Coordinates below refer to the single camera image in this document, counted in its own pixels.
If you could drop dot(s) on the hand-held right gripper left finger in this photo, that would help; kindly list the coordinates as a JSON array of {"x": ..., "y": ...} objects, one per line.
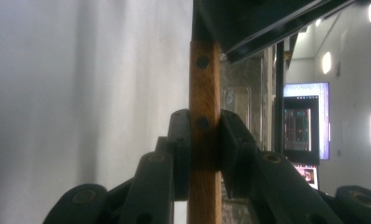
[{"x": 180, "y": 146}]

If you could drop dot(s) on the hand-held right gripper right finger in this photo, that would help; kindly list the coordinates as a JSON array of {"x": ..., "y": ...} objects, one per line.
[{"x": 236, "y": 149}]

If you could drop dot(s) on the clear grey plastic bin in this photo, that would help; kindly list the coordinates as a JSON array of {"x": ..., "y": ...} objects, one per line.
[{"x": 239, "y": 77}]

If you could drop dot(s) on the lit computer monitor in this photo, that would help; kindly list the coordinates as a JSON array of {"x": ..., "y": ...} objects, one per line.
[{"x": 301, "y": 130}]

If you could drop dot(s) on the black upright pole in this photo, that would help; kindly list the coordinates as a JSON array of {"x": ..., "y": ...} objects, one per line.
[{"x": 280, "y": 93}]

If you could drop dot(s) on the small lit screen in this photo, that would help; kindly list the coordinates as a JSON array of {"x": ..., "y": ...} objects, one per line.
[{"x": 308, "y": 175}]

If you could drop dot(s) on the dark framed panel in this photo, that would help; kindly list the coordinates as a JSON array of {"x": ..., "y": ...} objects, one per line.
[{"x": 252, "y": 18}]

